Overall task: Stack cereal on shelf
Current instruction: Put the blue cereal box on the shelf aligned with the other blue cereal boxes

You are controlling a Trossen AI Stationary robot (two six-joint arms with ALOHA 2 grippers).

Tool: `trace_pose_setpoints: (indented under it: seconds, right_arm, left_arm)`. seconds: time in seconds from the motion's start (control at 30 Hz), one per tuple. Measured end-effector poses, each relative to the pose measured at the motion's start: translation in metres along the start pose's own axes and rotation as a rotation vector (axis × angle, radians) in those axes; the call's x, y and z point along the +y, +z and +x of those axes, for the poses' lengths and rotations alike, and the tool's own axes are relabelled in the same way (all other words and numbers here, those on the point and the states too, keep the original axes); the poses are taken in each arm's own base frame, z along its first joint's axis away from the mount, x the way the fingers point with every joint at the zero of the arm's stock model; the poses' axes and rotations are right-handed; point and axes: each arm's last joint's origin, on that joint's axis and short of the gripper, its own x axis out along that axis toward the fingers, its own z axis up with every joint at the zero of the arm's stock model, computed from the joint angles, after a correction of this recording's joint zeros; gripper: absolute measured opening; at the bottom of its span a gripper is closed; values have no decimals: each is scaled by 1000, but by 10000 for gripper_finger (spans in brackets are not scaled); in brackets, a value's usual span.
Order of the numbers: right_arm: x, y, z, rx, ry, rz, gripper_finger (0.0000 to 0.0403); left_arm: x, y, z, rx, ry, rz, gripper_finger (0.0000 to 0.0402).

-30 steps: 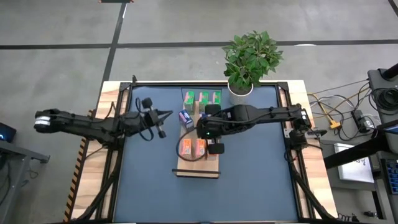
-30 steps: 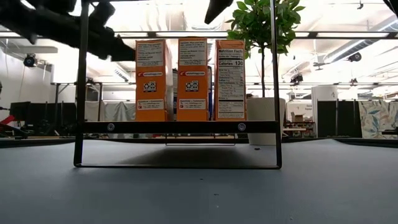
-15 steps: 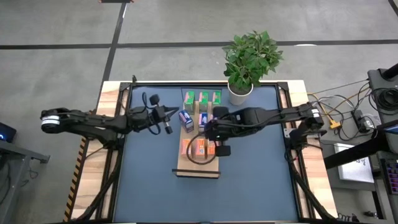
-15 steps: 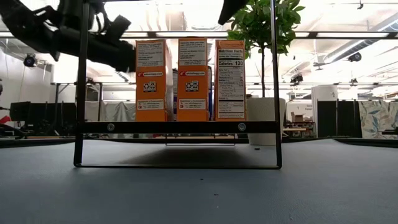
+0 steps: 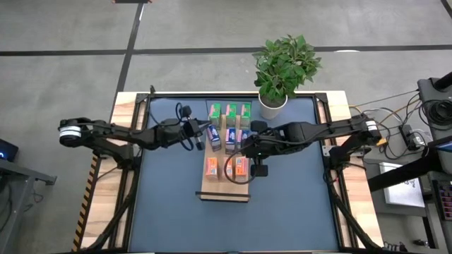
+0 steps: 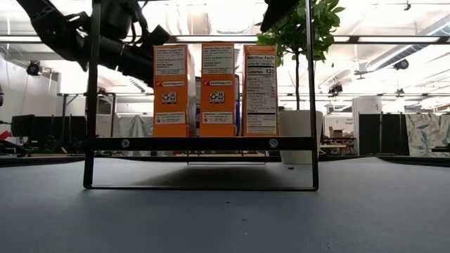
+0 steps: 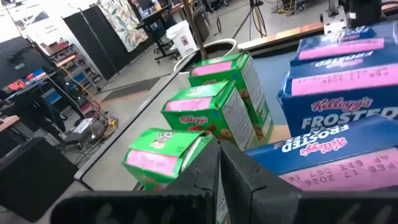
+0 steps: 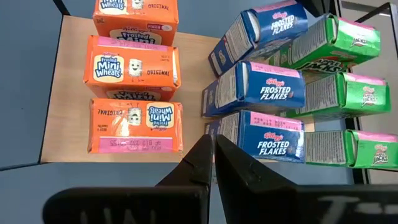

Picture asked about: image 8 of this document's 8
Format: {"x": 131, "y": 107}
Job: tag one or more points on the blue Frosted Flakes cereal box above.
{"x": 270, "y": 140}
{"x": 267, "y": 87}
{"x": 273, "y": 25}

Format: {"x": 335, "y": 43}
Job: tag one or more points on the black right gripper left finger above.
{"x": 180, "y": 202}

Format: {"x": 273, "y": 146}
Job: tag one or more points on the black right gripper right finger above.
{"x": 264, "y": 202}

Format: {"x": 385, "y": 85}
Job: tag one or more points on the orange Mini Wheats cereal box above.
{"x": 130, "y": 68}
{"x": 133, "y": 127}
{"x": 136, "y": 18}

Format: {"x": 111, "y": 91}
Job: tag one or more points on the green Apple Jacks cereal box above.
{"x": 357, "y": 96}
{"x": 373, "y": 152}
{"x": 342, "y": 43}

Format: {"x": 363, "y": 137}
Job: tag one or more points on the wooden board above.
{"x": 192, "y": 62}

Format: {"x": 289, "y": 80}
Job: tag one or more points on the blue table mat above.
{"x": 25, "y": 77}

